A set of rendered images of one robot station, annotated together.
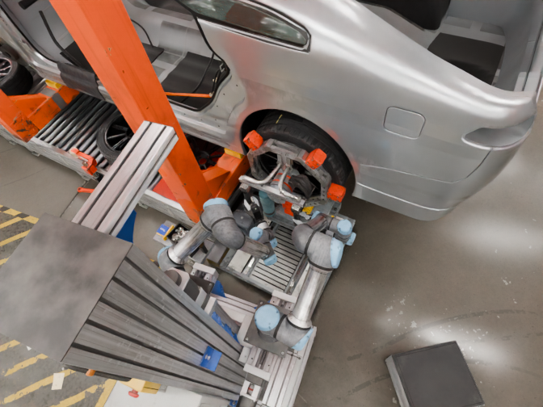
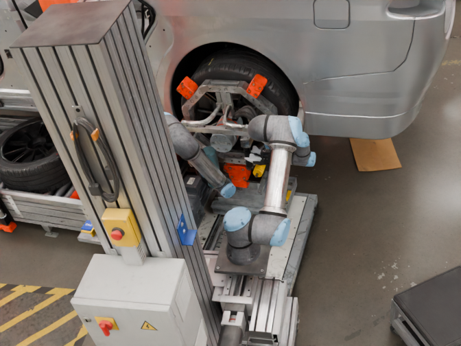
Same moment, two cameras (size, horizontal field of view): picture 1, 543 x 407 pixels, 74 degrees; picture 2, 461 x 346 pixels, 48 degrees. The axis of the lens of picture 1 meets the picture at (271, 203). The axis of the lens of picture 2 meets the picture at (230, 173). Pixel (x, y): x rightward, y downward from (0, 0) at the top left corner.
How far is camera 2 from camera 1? 115 cm
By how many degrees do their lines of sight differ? 20
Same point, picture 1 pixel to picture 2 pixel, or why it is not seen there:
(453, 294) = (450, 246)
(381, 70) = not seen: outside the picture
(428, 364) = (436, 294)
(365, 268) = (341, 242)
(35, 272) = (58, 22)
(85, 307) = (106, 23)
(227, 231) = (180, 132)
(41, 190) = not seen: outside the picture
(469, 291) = not seen: outside the picture
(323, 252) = (282, 125)
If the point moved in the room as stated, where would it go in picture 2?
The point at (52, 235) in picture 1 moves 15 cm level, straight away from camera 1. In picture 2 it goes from (64, 9) to (22, 8)
